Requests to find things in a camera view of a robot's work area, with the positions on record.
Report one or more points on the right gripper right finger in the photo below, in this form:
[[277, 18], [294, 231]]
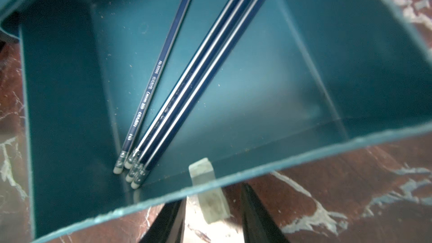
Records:
[[258, 225]]

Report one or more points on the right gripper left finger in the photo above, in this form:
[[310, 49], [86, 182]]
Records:
[[168, 226]]

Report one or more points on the black pencil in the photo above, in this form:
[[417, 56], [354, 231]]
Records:
[[153, 138], [194, 62], [150, 87], [242, 23]]

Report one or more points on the teal bottom drawer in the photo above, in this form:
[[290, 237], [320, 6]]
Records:
[[307, 79]]

